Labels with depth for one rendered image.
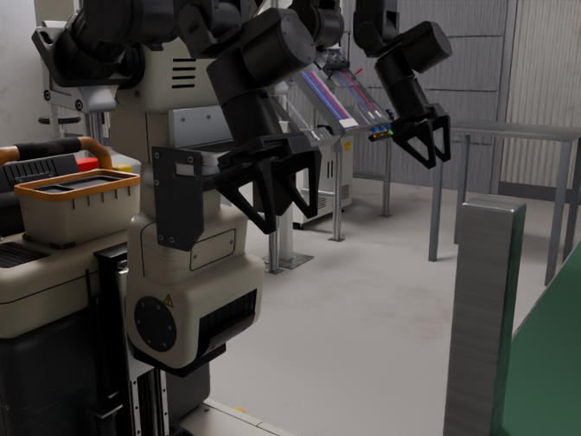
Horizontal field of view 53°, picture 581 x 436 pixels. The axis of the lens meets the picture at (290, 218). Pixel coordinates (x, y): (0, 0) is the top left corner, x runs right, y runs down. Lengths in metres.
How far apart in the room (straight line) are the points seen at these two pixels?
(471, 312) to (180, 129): 0.66
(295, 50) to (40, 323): 0.76
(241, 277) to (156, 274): 0.16
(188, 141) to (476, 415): 0.68
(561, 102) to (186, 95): 4.51
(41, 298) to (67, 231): 0.15
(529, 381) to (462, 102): 4.98
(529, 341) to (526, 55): 4.84
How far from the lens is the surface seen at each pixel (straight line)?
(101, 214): 1.27
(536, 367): 0.50
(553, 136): 3.22
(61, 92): 0.90
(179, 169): 0.89
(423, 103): 1.02
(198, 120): 0.96
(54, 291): 1.18
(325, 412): 2.11
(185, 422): 1.59
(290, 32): 0.64
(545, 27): 5.30
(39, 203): 1.25
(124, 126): 1.05
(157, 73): 0.92
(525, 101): 5.32
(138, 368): 1.25
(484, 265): 0.35
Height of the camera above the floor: 1.18
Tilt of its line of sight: 16 degrees down
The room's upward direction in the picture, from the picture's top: straight up
